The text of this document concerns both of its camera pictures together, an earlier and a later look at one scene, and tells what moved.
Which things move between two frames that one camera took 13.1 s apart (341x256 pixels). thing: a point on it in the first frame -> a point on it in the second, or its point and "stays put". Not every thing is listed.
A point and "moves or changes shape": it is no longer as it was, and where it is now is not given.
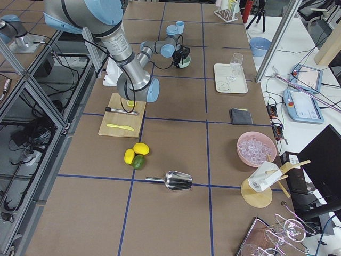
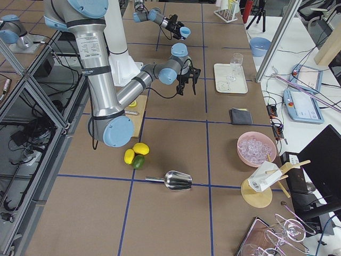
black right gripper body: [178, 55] -> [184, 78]
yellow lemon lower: [129, 156] stays put
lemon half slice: [131, 103] stays put
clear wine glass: [236, 62] stays put
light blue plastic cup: [180, 26] moves or changes shape
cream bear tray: [230, 78] stays put
